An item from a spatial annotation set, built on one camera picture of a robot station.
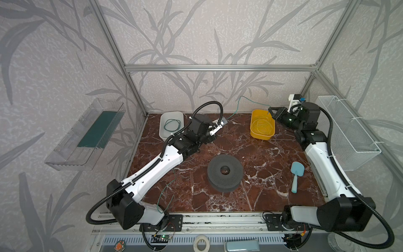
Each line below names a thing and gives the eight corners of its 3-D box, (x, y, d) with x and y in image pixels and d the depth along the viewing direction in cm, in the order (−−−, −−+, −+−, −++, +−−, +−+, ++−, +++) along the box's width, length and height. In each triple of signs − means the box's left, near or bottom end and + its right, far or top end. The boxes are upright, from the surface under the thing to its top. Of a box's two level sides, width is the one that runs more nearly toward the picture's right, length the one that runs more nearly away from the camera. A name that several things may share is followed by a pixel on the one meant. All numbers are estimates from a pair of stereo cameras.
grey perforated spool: (207, 192, 85) (207, 188, 80) (208, 160, 98) (207, 154, 92) (243, 192, 85) (245, 188, 80) (239, 160, 98) (240, 154, 92)
